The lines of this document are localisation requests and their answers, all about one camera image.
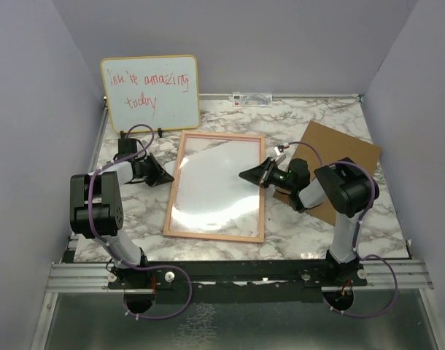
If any pink wooden photo frame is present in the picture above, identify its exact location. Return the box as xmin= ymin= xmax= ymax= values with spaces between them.
xmin=163 ymin=131 xmax=266 ymax=244

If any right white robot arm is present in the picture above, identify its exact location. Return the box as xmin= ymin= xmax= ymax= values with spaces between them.
xmin=239 ymin=157 xmax=379 ymax=285

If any brown cardboard backing board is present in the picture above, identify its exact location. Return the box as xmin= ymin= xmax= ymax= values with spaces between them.
xmin=272 ymin=120 xmax=383 ymax=227

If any aluminium front rail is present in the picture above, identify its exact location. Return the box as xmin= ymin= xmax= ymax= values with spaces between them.
xmin=46 ymin=259 xmax=433 ymax=293

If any white label strip at wall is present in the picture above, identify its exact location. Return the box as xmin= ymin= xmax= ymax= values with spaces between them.
xmin=229 ymin=93 xmax=273 ymax=107

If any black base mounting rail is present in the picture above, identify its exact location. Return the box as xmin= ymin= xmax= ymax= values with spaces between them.
xmin=108 ymin=259 xmax=367 ymax=305

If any clear acrylic glass sheet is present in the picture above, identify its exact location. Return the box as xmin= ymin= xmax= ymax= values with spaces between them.
xmin=171 ymin=137 xmax=262 ymax=236

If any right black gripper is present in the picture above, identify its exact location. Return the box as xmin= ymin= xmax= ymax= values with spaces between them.
xmin=239 ymin=157 xmax=295 ymax=193

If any white photo paper sheet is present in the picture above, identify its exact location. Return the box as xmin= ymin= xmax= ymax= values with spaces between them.
xmin=172 ymin=139 xmax=260 ymax=221

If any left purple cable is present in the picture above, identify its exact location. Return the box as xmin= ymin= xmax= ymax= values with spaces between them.
xmin=87 ymin=124 xmax=195 ymax=322

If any small whiteboard with red writing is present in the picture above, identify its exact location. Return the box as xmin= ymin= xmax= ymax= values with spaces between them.
xmin=100 ymin=55 xmax=201 ymax=133

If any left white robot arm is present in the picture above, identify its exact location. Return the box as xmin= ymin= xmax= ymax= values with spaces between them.
xmin=69 ymin=136 xmax=174 ymax=288

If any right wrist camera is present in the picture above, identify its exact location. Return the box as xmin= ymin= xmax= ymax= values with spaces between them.
xmin=274 ymin=144 xmax=289 ymax=165

